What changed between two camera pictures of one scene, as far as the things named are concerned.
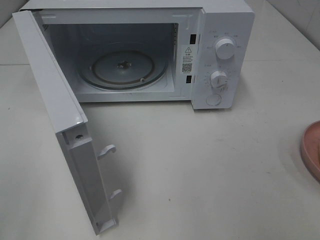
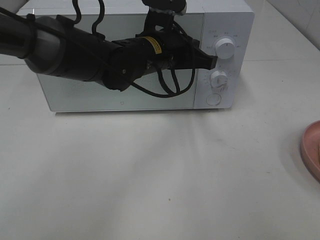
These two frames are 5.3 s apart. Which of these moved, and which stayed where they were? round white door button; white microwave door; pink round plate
Moved: white microwave door
Stayed: round white door button; pink round plate
